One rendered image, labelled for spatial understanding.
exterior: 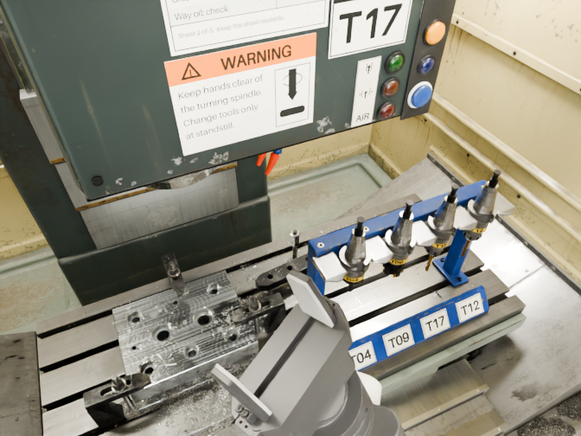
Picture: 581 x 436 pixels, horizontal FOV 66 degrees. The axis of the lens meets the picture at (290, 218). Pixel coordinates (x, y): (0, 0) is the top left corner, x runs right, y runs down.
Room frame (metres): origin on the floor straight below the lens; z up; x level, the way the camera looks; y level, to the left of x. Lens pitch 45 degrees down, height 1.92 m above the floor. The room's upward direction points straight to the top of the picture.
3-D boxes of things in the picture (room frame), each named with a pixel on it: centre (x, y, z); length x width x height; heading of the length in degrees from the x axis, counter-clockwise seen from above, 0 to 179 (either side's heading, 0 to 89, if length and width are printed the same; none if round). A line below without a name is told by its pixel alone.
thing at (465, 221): (0.70, -0.38, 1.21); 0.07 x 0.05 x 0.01; 25
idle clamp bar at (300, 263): (0.78, -0.02, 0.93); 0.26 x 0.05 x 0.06; 120
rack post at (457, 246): (0.80, -0.46, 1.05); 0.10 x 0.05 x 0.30; 25
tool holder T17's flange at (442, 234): (0.68, -0.33, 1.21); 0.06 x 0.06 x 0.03
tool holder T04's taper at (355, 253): (0.58, -0.13, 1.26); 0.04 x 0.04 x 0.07
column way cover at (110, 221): (0.98, 0.38, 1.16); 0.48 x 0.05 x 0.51; 115
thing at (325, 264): (0.56, -0.08, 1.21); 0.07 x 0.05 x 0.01; 25
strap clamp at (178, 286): (0.71, 0.30, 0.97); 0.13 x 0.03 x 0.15; 25
